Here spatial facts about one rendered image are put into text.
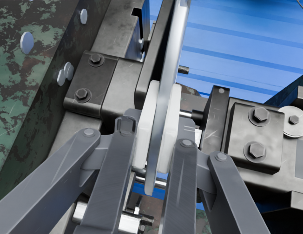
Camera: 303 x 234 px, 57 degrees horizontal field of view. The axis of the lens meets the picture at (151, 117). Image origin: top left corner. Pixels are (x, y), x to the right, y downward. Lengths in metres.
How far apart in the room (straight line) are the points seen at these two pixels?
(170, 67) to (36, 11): 0.29
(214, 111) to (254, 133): 0.09
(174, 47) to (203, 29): 2.00
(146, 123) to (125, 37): 0.34
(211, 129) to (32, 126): 0.29
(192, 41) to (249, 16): 0.49
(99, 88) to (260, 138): 0.26
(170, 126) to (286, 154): 0.37
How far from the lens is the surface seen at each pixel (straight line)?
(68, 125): 0.43
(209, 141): 0.49
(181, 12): 0.18
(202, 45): 2.05
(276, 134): 0.48
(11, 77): 0.38
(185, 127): 0.18
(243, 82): 1.95
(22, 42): 0.31
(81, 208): 0.40
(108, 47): 0.48
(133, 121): 0.15
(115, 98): 0.40
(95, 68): 0.43
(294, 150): 0.52
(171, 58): 0.18
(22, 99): 0.36
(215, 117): 0.51
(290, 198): 0.46
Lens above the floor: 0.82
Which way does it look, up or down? 6 degrees down
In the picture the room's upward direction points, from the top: 103 degrees clockwise
